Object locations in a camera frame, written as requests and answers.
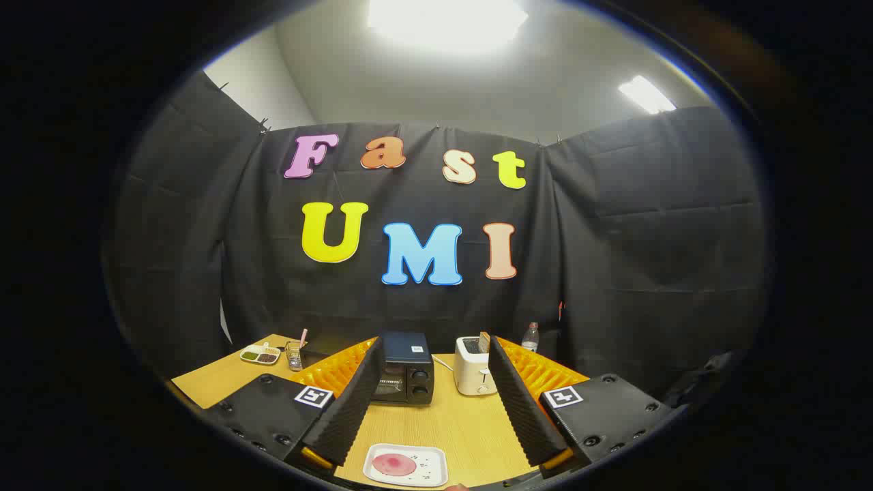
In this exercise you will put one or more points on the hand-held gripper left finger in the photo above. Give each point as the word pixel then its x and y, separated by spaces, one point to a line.
pixel 354 402

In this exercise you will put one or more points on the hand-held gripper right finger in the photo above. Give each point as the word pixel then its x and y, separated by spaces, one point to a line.
pixel 522 402

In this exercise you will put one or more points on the pink meat slice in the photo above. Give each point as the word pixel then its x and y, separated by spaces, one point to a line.
pixel 394 464

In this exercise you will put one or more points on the black toaster oven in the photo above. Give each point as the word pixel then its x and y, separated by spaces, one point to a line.
pixel 409 349

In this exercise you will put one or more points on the white square plate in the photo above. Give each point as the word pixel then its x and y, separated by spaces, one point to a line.
pixel 430 464

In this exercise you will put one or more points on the white toaster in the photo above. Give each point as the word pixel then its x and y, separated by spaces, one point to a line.
pixel 470 372

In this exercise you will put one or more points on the clear water bottle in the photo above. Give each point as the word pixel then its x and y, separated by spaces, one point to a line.
pixel 530 339

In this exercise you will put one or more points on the brown bread slice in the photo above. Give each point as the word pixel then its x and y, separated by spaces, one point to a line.
pixel 484 342

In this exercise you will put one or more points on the clear glass cup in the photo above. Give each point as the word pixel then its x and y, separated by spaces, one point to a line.
pixel 294 358

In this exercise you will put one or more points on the white divided dish with beans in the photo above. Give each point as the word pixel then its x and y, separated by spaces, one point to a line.
pixel 260 354

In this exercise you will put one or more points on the small ceiling light panel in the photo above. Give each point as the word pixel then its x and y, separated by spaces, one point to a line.
pixel 646 94

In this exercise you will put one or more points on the large ceiling light panel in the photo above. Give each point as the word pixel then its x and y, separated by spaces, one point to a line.
pixel 447 20

